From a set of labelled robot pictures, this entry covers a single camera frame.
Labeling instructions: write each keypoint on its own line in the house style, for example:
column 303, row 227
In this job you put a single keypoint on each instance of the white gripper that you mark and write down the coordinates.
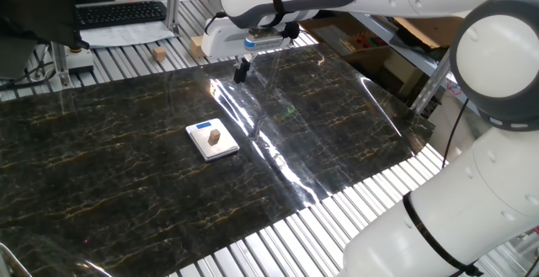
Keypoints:
column 221, row 39

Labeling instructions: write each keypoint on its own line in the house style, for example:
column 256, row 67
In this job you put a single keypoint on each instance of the small wooden cube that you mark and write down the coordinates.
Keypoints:
column 214, row 137
column 159, row 54

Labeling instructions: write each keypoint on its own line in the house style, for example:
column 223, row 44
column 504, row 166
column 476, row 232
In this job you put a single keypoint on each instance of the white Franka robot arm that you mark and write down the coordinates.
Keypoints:
column 463, row 209

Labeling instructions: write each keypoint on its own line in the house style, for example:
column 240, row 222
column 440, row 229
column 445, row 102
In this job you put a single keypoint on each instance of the silver digital scale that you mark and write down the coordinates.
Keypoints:
column 221, row 150

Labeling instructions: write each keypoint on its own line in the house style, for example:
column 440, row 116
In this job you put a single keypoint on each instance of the light wooden block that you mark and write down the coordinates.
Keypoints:
column 195, row 47

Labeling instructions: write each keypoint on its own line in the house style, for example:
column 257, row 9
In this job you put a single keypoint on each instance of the open cardboard box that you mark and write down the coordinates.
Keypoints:
column 332, row 28

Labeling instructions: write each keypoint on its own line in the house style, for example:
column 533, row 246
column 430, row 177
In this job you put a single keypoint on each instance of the white paper sheet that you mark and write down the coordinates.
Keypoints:
column 126, row 35

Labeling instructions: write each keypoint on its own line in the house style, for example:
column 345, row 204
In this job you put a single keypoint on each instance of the black keyboard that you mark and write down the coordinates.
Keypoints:
column 122, row 14

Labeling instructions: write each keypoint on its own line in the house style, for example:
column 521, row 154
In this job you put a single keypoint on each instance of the aluminium shelf beam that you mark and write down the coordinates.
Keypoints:
column 375, row 26

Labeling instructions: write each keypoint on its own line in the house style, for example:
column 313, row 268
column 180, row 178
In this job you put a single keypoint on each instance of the white emergency stop box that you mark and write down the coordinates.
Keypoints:
column 80, row 61

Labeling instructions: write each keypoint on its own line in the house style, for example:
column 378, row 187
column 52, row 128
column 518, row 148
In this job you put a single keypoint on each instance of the black marble pattern mat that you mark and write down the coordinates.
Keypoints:
column 105, row 163

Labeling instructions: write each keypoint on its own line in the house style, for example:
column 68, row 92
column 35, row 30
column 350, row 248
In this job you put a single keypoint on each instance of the brown cardboard box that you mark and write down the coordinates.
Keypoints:
column 433, row 30

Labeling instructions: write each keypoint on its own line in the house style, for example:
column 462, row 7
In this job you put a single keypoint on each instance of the black cloth cover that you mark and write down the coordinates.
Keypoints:
column 38, row 7

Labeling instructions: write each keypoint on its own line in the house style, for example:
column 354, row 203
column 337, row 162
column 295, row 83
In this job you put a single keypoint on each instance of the tall aluminium post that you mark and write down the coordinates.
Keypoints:
column 172, row 3

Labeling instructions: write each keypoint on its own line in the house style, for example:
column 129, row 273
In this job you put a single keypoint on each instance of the short aluminium post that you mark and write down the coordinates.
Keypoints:
column 61, row 64

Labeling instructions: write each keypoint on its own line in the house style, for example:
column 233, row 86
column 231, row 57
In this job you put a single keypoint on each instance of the slanted aluminium post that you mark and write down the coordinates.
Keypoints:
column 429, row 85

